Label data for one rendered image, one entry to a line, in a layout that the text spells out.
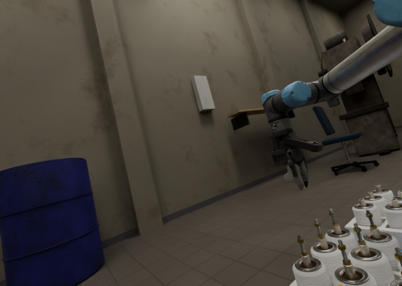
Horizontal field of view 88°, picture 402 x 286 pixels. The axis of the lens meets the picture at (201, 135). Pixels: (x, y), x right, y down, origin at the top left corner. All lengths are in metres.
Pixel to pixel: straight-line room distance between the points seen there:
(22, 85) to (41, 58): 0.40
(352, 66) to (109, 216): 2.66
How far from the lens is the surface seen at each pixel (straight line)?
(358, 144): 4.79
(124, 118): 2.89
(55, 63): 3.24
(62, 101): 3.02
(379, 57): 0.68
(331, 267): 0.88
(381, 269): 0.83
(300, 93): 0.71
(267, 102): 0.81
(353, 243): 0.98
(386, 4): 0.48
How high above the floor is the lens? 0.63
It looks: 8 degrees up
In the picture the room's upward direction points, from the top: 15 degrees counter-clockwise
